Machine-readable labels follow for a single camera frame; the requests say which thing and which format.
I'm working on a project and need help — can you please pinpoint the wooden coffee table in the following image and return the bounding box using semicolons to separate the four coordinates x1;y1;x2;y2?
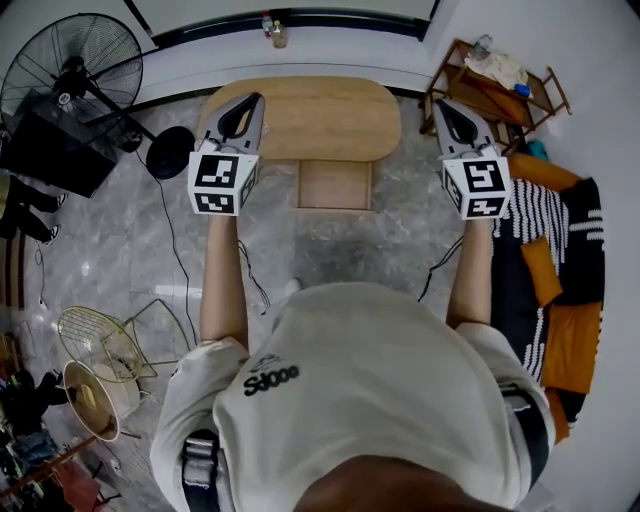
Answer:
195;75;403;164

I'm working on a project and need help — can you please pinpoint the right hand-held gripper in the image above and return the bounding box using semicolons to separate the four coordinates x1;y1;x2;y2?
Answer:
432;98;512;221

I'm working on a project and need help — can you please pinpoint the black monitor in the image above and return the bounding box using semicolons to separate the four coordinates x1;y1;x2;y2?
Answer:
0;88;121;199

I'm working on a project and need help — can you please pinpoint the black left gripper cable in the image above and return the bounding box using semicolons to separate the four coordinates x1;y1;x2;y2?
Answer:
236;239;273;317

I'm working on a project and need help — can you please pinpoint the black floor fan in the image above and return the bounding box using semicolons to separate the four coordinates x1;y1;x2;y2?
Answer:
0;13;197;181

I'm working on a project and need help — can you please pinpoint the large orange cushion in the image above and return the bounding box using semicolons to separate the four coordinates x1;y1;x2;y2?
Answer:
540;301;604;395

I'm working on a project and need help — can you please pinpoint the person's left forearm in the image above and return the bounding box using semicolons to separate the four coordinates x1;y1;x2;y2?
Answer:
199;214;251;352

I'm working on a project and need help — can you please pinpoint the grey left shoulder strap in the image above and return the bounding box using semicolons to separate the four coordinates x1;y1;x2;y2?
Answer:
180;429;224;512

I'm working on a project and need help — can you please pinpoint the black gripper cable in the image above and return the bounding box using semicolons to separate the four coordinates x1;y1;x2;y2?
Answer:
416;235;466;303
236;239;273;317

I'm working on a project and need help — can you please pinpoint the grey right shoulder strap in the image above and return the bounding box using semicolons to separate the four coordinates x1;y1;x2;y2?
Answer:
499;383;552;490

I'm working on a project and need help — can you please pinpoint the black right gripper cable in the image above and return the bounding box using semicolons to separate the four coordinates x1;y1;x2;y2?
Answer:
416;235;466;303

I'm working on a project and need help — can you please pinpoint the small orange cushion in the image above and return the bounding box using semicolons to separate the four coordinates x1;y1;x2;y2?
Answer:
520;235;564;308

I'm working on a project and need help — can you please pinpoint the white cloth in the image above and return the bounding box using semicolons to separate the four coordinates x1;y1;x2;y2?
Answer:
464;49;530;92

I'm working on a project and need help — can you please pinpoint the person's right forearm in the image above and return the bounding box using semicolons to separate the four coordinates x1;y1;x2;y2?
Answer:
445;217;494;330

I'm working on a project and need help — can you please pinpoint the grey shoulder strap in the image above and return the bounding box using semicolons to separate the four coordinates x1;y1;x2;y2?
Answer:
180;429;224;512
499;383;552;490

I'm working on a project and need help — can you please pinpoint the black fan cable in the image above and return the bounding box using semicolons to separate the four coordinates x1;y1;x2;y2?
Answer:
158;177;199;347

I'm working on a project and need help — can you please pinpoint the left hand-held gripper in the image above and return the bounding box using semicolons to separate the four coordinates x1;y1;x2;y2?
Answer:
187;91;265;217

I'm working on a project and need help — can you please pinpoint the gold wire chair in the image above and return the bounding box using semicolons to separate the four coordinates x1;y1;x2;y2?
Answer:
56;297;192;385

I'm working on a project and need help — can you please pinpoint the person's white t-shirt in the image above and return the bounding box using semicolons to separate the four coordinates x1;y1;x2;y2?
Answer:
149;281;557;512

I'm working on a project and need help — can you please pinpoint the black striped cushion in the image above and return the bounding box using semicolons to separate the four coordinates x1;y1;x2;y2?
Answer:
554;177;607;307

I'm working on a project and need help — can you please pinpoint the wooden shelf rack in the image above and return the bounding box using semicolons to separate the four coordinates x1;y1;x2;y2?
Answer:
418;38;573;157

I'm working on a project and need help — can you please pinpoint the wooden drawer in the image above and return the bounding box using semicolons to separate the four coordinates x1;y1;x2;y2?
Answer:
296;159;374;212

